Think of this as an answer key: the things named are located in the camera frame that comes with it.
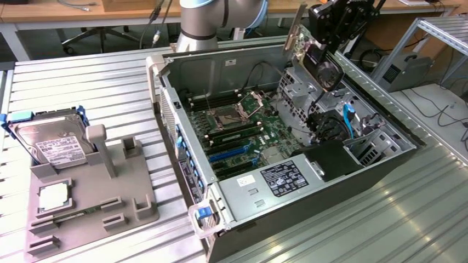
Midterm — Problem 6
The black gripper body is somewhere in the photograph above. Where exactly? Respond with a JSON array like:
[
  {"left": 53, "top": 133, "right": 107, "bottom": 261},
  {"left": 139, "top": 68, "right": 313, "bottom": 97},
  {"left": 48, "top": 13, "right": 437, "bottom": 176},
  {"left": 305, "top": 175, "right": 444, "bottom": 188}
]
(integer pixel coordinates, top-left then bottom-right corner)
[{"left": 331, "top": 0, "right": 383, "bottom": 13}]

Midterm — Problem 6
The black Nvidia graphics card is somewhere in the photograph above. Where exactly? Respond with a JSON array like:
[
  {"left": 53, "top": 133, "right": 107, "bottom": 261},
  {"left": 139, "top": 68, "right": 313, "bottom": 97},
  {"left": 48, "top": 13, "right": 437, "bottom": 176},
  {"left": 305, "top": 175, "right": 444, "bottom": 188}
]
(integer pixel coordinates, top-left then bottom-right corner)
[{"left": 283, "top": 1, "right": 347, "bottom": 93}]

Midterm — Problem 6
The large brown cardboard sheet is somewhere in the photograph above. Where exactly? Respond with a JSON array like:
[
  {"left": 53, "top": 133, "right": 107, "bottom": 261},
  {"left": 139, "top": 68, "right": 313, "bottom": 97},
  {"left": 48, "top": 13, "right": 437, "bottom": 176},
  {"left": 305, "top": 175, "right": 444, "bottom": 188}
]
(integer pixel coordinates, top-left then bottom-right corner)
[{"left": 365, "top": 13, "right": 452, "bottom": 65}]

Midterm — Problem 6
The silver metal disk bay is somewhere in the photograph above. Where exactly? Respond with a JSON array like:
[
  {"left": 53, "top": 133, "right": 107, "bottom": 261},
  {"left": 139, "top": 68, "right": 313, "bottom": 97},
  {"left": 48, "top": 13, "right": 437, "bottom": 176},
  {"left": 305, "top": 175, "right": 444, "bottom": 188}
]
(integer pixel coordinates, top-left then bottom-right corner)
[
  {"left": 345, "top": 128, "right": 405, "bottom": 168},
  {"left": 277, "top": 67, "right": 323, "bottom": 123}
]

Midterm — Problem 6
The metal socket cover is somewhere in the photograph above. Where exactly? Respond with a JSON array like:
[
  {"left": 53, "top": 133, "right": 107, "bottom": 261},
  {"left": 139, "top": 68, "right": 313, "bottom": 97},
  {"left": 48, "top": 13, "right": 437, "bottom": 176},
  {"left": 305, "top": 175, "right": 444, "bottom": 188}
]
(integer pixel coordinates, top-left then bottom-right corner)
[{"left": 236, "top": 92, "right": 265, "bottom": 116}]

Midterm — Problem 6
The black RAM slot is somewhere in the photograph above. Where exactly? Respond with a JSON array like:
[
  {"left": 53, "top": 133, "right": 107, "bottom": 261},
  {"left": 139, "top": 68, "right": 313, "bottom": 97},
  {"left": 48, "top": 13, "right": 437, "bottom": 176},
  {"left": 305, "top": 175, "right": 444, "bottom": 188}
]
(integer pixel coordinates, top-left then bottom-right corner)
[
  {"left": 207, "top": 127, "right": 263, "bottom": 141},
  {"left": 191, "top": 98, "right": 239, "bottom": 109},
  {"left": 192, "top": 100, "right": 239, "bottom": 112},
  {"left": 188, "top": 95, "right": 240, "bottom": 106},
  {"left": 188, "top": 93, "right": 240, "bottom": 104},
  {"left": 204, "top": 124, "right": 261, "bottom": 138},
  {"left": 203, "top": 122, "right": 260, "bottom": 135}
]

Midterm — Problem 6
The green motherboard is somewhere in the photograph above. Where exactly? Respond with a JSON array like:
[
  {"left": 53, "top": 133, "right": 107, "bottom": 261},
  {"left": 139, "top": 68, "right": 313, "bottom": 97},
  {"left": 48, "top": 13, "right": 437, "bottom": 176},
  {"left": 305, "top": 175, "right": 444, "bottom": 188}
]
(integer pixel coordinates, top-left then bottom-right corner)
[{"left": 184, "top": 87, "right": 304, "bottom": 179}]

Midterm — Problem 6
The CPU socket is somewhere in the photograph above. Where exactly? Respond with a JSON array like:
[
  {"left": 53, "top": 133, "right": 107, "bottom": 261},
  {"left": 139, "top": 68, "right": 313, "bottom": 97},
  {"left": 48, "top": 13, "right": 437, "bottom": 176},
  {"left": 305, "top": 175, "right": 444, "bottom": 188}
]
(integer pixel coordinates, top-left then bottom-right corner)
[{"left": 209, "top": 105, "right": 249, "bottom": 129}]

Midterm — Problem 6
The green RAM stick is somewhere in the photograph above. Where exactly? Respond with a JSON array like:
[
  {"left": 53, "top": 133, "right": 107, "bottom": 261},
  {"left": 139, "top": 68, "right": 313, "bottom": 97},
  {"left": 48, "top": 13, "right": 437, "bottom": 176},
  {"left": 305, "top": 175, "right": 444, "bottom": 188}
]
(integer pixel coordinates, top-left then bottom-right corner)
[
  {"left": 207, "top": 130, "right": 265, "bottom": 146},
  {"left": 52, "top": 205, "right": 103, "bottom": 220}
]

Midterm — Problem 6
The blue expansion slot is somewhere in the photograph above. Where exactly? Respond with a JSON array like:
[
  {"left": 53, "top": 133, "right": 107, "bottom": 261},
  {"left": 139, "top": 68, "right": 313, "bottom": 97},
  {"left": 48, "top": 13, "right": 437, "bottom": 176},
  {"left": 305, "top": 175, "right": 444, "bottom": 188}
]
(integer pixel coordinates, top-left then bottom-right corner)
[{"left": 208, "top": 146, "right": 247, "bottom": 163}]

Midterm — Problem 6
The long black expansion slot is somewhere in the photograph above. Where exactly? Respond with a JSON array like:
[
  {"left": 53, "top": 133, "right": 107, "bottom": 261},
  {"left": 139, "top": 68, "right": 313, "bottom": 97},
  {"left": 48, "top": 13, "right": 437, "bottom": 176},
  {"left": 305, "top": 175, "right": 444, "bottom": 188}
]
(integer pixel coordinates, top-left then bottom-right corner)
[{"left": 215, "top": 164, "right": 257, "bottom": 178}]

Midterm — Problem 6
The black office chair base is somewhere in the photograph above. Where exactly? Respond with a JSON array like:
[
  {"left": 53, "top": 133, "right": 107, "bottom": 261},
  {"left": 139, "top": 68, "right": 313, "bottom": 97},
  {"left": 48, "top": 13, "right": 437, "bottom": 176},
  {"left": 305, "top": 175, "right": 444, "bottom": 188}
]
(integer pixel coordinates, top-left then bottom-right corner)
[{"left": 60, "top": 26, "right": 147, "bottom": 54}]

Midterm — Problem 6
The grey power supply unit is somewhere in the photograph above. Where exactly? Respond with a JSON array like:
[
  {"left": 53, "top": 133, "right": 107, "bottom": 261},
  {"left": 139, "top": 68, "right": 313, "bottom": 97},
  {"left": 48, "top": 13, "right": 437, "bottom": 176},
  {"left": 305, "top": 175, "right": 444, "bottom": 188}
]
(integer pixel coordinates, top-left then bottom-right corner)
[{"left": 217, "top": 153, "right": 327, "bottom": 222}]

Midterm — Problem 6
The open grey PC case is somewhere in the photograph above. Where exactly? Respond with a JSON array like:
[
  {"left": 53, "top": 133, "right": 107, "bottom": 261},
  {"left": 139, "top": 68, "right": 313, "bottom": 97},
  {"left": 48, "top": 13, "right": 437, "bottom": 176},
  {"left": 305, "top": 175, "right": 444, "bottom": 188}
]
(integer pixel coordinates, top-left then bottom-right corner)
[{"left": 145, "top": 34, "right": 427, "bottom": 263}]

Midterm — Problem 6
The silver hard disk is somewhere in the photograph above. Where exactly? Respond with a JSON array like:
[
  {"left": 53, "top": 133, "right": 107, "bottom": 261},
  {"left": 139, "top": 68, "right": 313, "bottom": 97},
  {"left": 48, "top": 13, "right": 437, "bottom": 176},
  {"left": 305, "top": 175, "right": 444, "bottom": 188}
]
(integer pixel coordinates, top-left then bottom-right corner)
[{"left": 13, "top": 115, "right": 91, "bottom": 169}]

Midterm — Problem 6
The grey parts rack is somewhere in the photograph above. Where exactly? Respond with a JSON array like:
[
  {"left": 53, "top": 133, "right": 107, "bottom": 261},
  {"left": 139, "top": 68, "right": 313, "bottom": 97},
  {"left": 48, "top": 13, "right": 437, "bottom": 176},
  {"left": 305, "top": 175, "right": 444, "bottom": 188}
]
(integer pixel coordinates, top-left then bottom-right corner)
[{"left": 24, "top": 123, "right": 160, "bottom": 260}]

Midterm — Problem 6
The blue disk caddy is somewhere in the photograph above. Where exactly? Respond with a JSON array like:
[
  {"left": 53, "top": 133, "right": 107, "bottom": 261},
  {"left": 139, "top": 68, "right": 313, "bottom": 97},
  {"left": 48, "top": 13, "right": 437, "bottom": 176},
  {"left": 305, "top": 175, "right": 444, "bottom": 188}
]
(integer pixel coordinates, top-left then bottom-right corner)
[{"left": 0, "top": 105, "right": 91, "bottom": 143}]

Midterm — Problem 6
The silver CPU chip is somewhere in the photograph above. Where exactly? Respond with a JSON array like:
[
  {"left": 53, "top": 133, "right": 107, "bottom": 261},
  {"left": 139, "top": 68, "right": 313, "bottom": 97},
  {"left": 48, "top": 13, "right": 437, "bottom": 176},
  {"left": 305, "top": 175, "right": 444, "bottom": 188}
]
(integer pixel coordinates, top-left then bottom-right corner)
[{"left": 39, "top": 185, "right": 72, "bottom": 211}]

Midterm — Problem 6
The wooden desk white frame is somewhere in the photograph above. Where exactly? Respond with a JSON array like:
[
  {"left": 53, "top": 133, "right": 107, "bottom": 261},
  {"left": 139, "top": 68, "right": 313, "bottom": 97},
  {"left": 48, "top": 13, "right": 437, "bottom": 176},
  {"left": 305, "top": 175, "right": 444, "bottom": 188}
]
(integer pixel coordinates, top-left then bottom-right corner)
[
  {"left": 268, "top": 0, "right": 461, "bottom": 55},
  {"left": 0, "top": 0, "right": 184, "bottom": 62}
]

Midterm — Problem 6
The thin black wire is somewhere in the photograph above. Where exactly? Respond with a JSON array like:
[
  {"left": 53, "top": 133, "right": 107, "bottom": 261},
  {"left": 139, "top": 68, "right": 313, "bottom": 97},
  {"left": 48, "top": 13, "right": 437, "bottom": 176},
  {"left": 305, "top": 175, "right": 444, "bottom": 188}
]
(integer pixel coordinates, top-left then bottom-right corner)
[{"left": 245, "top": 61, "right": 287, "bottom": 89}]

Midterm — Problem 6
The grey box with handle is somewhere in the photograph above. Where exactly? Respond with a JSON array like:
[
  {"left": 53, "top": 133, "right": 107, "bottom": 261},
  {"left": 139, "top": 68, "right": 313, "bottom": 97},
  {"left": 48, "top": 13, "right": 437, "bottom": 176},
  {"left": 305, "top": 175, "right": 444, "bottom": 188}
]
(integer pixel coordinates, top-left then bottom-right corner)
[{"left": 371, "top": 53, "right": 436, "bottom": 93}]

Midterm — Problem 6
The aluminium profile frame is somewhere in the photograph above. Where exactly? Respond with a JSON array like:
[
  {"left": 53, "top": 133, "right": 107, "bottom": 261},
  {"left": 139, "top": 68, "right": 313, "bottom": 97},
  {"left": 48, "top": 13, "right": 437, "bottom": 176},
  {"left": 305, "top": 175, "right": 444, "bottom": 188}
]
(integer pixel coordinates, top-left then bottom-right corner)
[{"left": 368, "top": 16, "right": 468, "bottom": 91}]

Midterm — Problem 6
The blue SATA wire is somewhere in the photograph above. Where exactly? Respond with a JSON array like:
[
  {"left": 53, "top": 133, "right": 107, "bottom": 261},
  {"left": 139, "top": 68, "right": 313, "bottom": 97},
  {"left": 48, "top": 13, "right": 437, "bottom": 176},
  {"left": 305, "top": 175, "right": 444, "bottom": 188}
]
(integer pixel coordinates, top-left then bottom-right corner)
[{"left": 343, "top": 102, "right": 357, "bottom": 140}]

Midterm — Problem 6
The black power wire bundle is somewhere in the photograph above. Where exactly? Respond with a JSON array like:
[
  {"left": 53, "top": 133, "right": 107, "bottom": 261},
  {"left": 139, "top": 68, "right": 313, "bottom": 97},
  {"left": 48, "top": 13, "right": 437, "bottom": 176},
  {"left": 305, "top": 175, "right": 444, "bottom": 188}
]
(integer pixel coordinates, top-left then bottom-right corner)
[{"left": 305, "top": 111, "right": 348, "bottom": 145}]

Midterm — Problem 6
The hanging grey cable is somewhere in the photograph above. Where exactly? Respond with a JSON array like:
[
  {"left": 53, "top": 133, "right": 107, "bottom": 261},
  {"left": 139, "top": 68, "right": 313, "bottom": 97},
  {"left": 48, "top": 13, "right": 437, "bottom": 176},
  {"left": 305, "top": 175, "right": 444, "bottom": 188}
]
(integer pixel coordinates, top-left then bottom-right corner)
[{"left": 148, "top": 0, "right": 172, "bottom": 49}]

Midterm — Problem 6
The grey cable with plug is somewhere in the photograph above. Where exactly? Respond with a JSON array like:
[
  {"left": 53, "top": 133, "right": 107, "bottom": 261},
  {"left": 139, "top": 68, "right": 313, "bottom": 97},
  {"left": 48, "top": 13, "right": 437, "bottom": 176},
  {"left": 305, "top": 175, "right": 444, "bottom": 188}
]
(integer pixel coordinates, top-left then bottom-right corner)
[{"left": 56, "top": 0, "right": 100, "bottom": 13}]

